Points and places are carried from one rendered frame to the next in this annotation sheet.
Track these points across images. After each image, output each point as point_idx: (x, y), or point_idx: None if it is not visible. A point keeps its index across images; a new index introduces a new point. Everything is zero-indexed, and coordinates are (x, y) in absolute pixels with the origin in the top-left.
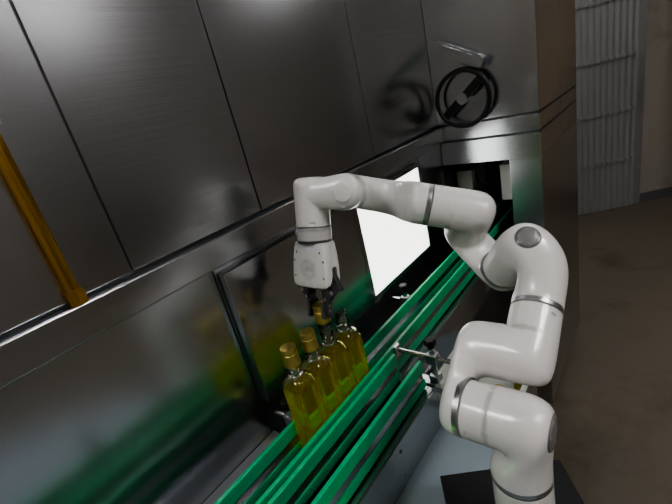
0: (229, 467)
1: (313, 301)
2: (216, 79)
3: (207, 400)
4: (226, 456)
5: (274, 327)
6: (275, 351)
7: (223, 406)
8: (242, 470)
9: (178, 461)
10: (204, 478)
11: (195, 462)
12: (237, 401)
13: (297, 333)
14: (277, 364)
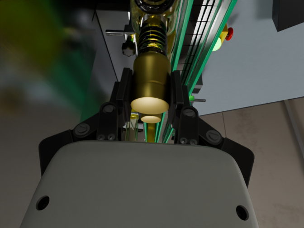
0: (107, 56)
1: (129, 108)
2: None
3: (95, 105)
4: (105, 62)
5: (58, 80)
6: (75, 57)
7: (94, 86)
8: (113, 49)
9: (108, 99)
10: (110, 74)
11: (108, 87)
12: (91, 73)
13: (42, 1)
14: (82, 44)
